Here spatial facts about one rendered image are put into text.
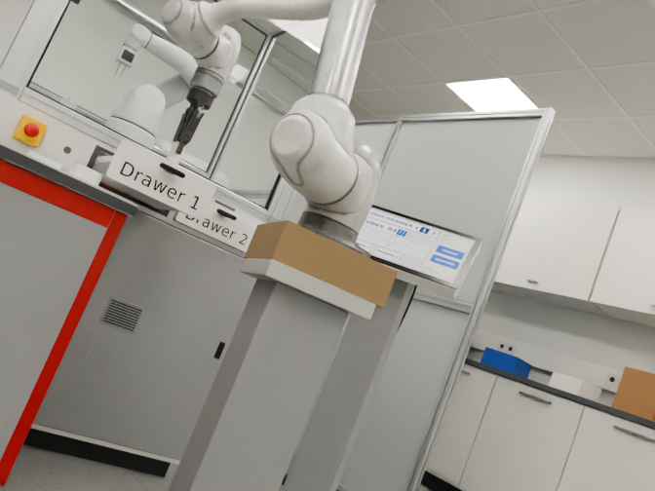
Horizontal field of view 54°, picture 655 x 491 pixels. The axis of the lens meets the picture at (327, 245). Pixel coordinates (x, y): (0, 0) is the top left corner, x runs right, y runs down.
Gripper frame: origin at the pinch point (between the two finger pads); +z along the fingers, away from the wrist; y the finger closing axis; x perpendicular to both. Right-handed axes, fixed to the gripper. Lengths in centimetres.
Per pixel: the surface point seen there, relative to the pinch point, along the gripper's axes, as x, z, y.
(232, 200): -30.7, 0.7, 23.5
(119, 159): 15.7, 10.1, -10.8
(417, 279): -90, 3, -13
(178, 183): -1.4, 8.9, -10.7
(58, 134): 28.0, 6.5, 23.0
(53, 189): 30, 26, -36
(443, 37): -171, -184, 153
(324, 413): -86, 57, 5
